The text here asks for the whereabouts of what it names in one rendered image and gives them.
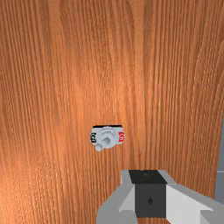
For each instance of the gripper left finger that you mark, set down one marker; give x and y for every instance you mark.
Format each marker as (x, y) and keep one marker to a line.
(125, 198)

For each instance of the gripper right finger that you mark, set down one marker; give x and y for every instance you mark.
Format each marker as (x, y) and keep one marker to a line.
(180, 201)

